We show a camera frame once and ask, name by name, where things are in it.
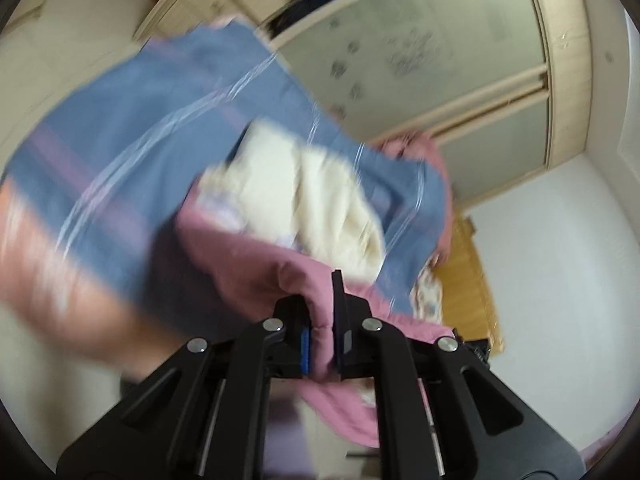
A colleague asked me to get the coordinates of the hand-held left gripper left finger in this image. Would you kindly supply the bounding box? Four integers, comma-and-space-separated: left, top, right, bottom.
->
56, 294, 313, 480

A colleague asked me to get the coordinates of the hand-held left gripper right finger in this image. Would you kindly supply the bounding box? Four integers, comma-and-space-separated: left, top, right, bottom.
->
331, 269, 586, 480

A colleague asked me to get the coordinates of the cream and pink hooded jacket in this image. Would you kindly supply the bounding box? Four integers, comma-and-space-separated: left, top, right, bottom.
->
175, 120, 466, 448

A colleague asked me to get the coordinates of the wooden headboard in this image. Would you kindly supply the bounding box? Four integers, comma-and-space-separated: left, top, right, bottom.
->
432, 212, 506, 356

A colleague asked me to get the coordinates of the floral blanket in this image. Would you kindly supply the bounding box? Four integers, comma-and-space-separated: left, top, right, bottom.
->
410, 260, 446, 321

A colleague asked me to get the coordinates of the plain frosted sliding door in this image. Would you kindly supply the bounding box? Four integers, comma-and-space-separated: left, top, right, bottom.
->
430, 95, 553, 206

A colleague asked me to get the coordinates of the pink floral bedsheet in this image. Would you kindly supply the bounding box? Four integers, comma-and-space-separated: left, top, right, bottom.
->
0, 180, 166, 376

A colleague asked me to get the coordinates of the blue plaid quilt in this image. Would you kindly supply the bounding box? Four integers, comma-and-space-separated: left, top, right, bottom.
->
0, 25, 453, 321

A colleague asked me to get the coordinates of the beige wardrobe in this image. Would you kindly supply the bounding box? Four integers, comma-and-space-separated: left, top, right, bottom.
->
132, 0, 598, 201

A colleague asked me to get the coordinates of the frosted flower-print sliding door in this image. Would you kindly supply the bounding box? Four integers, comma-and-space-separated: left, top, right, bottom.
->
275, 0, 548, 146

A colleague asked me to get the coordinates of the beige wardrobe drawer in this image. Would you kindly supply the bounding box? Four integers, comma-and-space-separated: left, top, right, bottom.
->
170, 0, 236, 26

